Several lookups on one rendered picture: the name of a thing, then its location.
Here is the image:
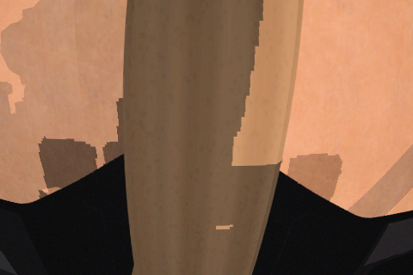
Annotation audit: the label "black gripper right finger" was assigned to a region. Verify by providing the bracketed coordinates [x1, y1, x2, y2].
[251, 172, 413, 275]

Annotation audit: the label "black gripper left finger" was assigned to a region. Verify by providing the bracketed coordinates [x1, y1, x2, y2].
[0, 154, 134, 275]

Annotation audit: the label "brown wooden board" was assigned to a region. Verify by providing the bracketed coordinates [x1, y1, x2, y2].
[123, 0, 304, 275]

